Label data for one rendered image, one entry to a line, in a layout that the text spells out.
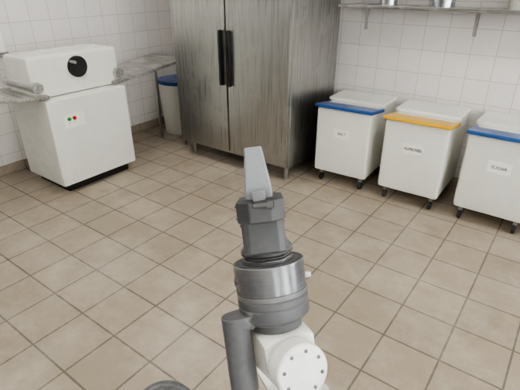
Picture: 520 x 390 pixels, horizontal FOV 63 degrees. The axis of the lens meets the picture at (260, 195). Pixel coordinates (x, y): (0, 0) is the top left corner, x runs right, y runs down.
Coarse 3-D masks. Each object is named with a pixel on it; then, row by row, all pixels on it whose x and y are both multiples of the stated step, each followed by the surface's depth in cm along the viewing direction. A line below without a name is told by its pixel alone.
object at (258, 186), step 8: (248, 152) 49; (256, 152) 49; (248, 160) 49; (256, 160) 49; (264, 160) 49; (248, 168) 49; (256, 168) 49; (264, 168) 49; (248, 176) 49; (256, 176) 49; (264, 176) 49; (248, 184) 49; (256, 184) 49; (264, 184) 49; (248, 192) 49; (256, 192) 48; (264, 192) 48; (256, 200) 48
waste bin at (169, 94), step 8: (160, 80) 513; (168, 80) 513; (176, 80) 513; (160, 88) 517; (168, 88) 508; (176, 88) 507; (160, 96) 526; (168, 96) 514; (176, 96) 511; (168, 104) 520; (176, 104) 517; (168, 112) 526; (176, 112) 522; (168, 120) 532; (176, 120) 527; (168, 128) 540; (176, 128) 533
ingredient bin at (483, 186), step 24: (480, 120) 335; (504, 120) 335; (480, 144) 315; (504, 144) 305; (480, 168) 321; (504, 168) 310; (456, 192) 339; (480, 192) 327; (504, 192) 317; (504, 216) 323
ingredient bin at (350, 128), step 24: (336, 96) 402; (360, 96) 402; (384, 96) 402; (336, 120) 378; (360, 120) 366; (384, 120) 389; (336, 144) 388; (360, 144) 374; (336, 168) 397; (360, 168) 383
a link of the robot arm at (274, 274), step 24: (240, 216) 48; (264, 216) 46; (264, 240) 48; (288, 240) 54; (240, 264) 52; (264, 264) 50; (288, 264) 49; (240, 288) 51; (264, 288) 49; (288, 288) 49
